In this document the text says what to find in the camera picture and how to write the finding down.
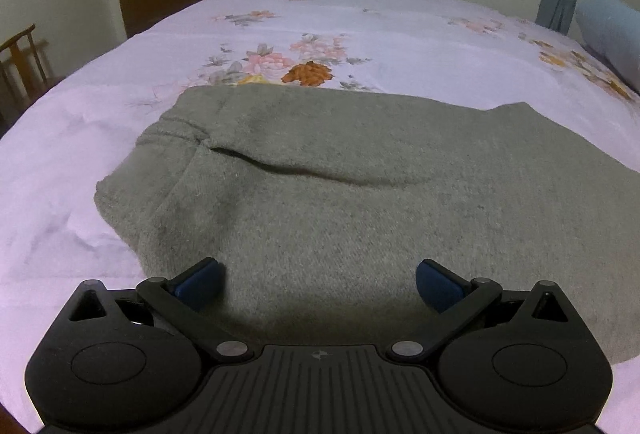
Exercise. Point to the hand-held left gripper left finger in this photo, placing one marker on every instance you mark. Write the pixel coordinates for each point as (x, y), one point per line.
(200, 281)

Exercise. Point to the wooden chair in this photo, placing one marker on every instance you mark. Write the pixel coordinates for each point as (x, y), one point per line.
(20, 64)

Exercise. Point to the pink floral bed sheet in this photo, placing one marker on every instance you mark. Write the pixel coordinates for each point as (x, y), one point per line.
(380, 34)

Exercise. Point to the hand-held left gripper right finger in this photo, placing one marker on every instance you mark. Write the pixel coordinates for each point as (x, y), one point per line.
(437, 284)

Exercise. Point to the grey pants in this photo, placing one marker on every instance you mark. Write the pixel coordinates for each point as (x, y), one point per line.
(360, 194)

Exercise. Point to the light blue duvet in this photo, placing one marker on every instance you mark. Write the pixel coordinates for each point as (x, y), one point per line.
(612, 34)

